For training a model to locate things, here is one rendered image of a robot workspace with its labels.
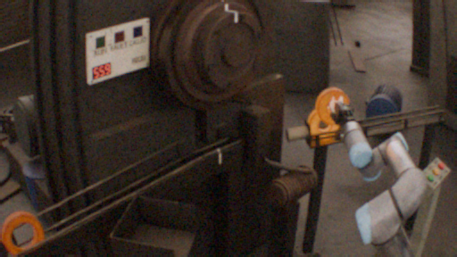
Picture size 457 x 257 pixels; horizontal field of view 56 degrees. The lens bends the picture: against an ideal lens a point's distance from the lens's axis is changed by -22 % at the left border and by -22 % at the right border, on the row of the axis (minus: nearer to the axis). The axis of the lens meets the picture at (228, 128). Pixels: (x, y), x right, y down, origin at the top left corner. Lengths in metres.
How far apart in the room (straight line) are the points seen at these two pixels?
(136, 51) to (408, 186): 1.03
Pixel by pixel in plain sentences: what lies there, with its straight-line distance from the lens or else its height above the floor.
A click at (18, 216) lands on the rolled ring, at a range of 1.63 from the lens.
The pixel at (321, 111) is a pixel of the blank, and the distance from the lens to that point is 2.15.
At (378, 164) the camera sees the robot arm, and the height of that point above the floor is 0.71.
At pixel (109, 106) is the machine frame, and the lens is 1.83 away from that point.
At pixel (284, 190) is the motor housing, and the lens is 2.18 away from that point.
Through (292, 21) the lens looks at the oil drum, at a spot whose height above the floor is 0.66.
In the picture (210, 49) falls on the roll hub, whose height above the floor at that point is 1.14.
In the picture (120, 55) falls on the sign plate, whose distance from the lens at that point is 1.78.
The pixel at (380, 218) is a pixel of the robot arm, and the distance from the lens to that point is 1.43.
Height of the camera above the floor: 1.60
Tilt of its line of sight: 24 degrees down
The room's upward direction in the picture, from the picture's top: straight up
